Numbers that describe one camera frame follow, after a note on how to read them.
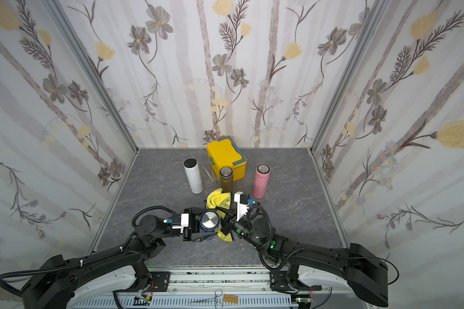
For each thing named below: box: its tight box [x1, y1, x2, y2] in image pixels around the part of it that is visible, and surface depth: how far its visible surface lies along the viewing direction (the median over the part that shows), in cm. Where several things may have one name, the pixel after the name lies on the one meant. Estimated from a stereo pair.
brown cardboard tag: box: [222, 293, 240, 305], surface depth 73 cm
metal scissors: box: [189, 288, 224, 309], surface depth 72 cm
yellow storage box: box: [206, 137, 248, 182], surface depth 101 cm
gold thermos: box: [219, 166, 234, 194], surface depth 85 cm
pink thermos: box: [252, 162, 272, 199], surface depth 86 cm
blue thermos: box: [199, 209, 221, 232], surface depth 58 cm
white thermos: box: [183, 157, 204, 195], surface depth 92 cm
